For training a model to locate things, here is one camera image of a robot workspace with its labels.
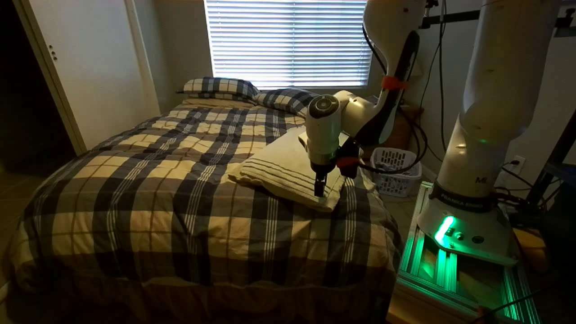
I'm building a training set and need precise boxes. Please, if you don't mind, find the black slanted stand pole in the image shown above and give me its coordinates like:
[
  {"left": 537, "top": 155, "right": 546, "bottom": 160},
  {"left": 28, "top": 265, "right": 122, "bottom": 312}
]
[{"left": 525, "top": 110, "right": 576, "bottom": 213}]

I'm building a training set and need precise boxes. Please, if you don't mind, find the white window blind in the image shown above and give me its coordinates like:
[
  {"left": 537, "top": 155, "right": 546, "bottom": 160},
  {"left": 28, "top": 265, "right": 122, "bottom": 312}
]
[{"left": 203, "top": 0, "right": 374, "bottom": 92}]

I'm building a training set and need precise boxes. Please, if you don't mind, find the green lit aluminium robot stand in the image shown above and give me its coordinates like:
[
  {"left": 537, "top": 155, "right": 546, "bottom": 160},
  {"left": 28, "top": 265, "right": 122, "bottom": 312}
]
[{"left": 393, "top": 178, "right": 543, "bottom": 324}]

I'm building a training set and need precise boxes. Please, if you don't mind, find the white wall outlet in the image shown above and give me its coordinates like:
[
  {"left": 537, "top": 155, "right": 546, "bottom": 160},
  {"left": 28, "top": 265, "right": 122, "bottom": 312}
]
[{"left": 507, "top": 153, "right": 527, "bottom": 177}]

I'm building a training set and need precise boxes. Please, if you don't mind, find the plaid pillow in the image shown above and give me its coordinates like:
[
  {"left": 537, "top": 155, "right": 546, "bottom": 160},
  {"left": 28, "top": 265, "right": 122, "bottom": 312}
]
[
  {"left": 176, "top": 76, "right": 258, "bottom": 103},
  {"left": 255, "top": 87, "right": 318, "bottom": 119}
]

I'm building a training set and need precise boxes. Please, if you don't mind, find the plaid bed comforter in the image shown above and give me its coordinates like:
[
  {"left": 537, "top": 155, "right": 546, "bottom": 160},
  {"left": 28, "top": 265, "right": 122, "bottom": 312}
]
[{"left": 3, "top": 97, "right": 404, "bottom": 303}]

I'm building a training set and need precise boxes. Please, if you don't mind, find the brown bed skirt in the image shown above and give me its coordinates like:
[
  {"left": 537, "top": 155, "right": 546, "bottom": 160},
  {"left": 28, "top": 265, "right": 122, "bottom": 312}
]
[{"left": 5, "top": 272, "right": 393, "bottom": 324}]

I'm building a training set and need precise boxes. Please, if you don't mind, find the white plastic laundry basket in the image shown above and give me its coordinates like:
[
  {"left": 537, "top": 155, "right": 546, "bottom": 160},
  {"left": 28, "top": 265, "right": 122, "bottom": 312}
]
[{"left": 366, "top": 146, "right": 424, "bottom": 200}]

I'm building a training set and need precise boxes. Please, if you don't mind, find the cream towel with blue stripes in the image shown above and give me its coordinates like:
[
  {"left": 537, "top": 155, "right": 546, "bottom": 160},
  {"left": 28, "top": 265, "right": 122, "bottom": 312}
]
[{"left": 226, "top": 124, "right": 350, "bottom": 216}]

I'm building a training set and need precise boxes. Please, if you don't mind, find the wooden nightstand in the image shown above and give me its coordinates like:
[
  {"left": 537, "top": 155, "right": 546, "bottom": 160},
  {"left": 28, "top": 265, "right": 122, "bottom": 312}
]
[{"left": 395, "top": 103, "right": 424, "bottom": 151}]

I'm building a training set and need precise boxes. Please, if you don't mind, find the white closet door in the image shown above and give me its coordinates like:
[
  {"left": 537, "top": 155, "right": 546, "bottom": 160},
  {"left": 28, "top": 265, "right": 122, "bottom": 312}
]
[{"left": 12, "top": 0, "right": 161, "bottom": 153}]

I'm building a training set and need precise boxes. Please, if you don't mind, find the orange cable strap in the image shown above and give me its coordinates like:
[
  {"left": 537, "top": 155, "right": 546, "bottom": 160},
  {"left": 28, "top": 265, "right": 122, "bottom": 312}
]
[{"left": 379, "top": 74, "right": 408, "bottom": 92}]

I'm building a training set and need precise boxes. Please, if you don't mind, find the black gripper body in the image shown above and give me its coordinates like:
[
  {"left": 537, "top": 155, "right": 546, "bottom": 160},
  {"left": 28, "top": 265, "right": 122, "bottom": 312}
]
[{"left": 309, "top": 160, "right": 336, "bottom": 182}]

